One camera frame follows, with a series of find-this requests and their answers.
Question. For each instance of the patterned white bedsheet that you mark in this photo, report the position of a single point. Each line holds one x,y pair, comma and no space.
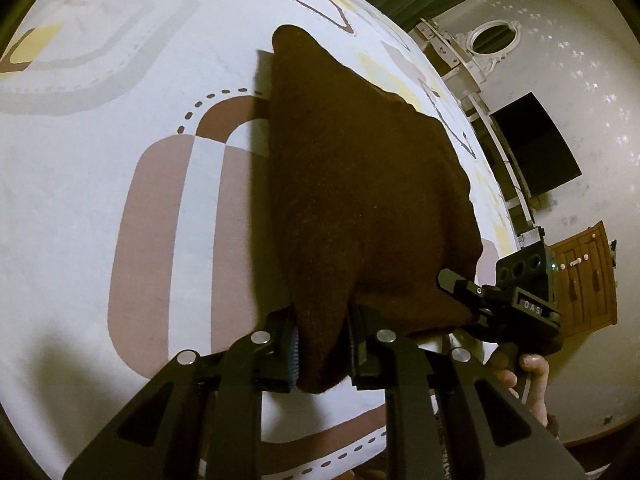
100,210

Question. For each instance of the black television screen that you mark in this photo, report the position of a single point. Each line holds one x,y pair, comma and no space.
537,145

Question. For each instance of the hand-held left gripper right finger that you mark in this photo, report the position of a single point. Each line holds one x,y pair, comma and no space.
353,347

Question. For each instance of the person's right hand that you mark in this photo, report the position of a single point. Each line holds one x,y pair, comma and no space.
535,375

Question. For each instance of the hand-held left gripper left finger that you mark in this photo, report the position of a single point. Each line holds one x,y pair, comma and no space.
291,360

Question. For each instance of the brown cloth garment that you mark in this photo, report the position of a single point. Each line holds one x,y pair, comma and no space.
360,200

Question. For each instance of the white ornate bed frame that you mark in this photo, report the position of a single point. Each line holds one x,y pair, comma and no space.
495,47

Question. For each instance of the wooden cabinet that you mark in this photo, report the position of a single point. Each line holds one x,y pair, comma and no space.
585,285

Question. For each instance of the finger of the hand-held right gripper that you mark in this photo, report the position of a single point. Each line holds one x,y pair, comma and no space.
457,281

